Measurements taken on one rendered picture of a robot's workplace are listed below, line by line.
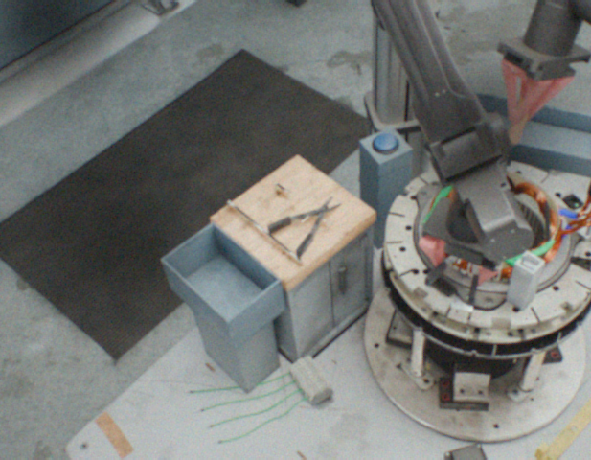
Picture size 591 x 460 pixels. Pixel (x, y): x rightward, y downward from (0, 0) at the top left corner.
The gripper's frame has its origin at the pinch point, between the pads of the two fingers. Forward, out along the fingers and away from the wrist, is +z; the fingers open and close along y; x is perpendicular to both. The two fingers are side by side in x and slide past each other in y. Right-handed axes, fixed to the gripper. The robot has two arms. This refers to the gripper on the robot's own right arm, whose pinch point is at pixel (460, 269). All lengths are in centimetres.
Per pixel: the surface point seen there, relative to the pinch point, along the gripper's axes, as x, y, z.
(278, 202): 7.3, -33.7, 10.9
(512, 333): 1.4, 8.7, 10.9
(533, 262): 5.2, 8.0, -0.7
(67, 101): 95, -191, 117
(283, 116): 124, -108, 113
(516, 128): 12.8, 0.4, -15.2
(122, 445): -31, -44, 41
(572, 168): 38.3, 6.1, 12.0
